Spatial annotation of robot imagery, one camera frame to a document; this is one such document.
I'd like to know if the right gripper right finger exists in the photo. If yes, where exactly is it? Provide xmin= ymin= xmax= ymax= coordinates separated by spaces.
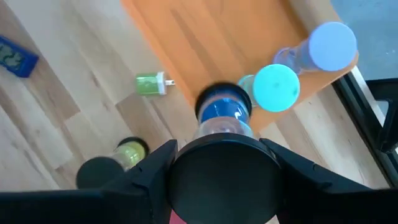
xmin=259 ymin=138 xmax=398 ymax=224

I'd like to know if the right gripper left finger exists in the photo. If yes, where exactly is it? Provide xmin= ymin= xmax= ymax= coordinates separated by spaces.
xmin=0 ymin=139 xmax=178 ymax=224

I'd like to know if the black-capped hourglass green sand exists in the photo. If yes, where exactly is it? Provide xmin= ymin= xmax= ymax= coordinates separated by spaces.
xmin=75 ymin=136 xmax=150 ymax=190

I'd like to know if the black-capped hourglass blue sand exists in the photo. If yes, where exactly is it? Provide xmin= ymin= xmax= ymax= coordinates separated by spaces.
xmin=169 ymin=82 xmax=284 ymax=224

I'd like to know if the teal-capped hourglass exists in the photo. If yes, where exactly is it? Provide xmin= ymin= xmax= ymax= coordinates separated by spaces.
xmin=238 ymin=63 xmax=301 ymax=113

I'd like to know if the blue digital clock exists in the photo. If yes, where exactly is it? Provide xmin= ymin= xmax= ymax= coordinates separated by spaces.
xmin=0 ymin=34 xmax=40 ymax=78

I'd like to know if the lilac-capped hourglass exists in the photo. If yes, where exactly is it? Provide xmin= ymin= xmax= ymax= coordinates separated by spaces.
xmin=272 ymin=21 xmax=358 ymax=75

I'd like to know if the pink plastic bin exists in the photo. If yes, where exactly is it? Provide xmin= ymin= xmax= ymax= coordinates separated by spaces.
xmin=169 ymin=208 xmax=187 ymax=224

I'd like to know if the orange plastic bin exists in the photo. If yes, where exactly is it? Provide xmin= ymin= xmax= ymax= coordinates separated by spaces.
xmin=119 ymin=0 xmax=360 ymax=133

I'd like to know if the black aluminium rig frame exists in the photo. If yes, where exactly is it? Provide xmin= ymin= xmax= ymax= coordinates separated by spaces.
xmin=331 ymin=72 xmax=398 ymax=187

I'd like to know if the green wall charger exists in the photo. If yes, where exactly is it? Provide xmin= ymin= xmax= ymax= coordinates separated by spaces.
xmin=134 ymin=71 xmax=176 ymax=96

